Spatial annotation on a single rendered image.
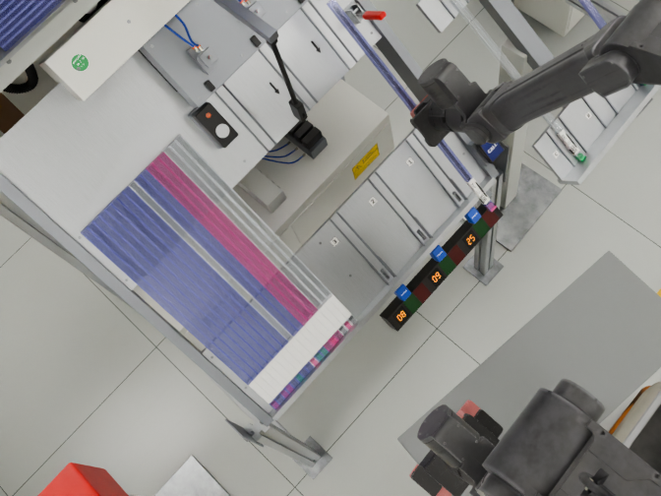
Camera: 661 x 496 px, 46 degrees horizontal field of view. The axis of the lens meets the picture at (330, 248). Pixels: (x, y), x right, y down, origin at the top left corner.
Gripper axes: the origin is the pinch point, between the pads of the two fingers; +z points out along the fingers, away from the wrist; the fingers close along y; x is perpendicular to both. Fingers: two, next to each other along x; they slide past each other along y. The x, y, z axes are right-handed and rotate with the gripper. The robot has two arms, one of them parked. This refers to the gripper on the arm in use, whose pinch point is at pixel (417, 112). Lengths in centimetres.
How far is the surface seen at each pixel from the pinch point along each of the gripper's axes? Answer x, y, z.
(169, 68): -35.2, 27.5, 3.4
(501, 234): 71, -22, 65
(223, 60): -30.1, 19.8, 3.5
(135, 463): 47, 100, 89
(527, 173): 67, -42, 70
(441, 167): 15.9, -0.6, 10.2
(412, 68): -3.6, -8.2, 9.1
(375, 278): 22.1, 24.5, 10.3
